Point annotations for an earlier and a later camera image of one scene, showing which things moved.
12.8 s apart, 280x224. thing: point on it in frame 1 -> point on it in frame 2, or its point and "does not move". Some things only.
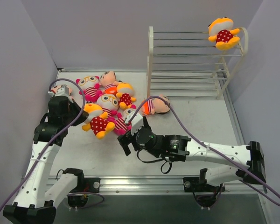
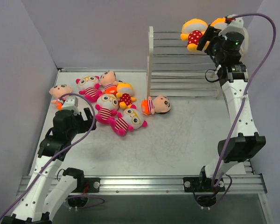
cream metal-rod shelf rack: (187, 64) does not move
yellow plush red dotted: (124, 91) does not move
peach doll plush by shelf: (152, 105) does not move
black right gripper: (129, 142) -> (205, 38)
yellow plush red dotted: (97, 121) -> (192, 31)
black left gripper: (77, 114) -> (83, 121)
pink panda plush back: (89, 86) does not move
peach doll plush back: (108, 80) does not move
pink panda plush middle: (108, 103) does not move
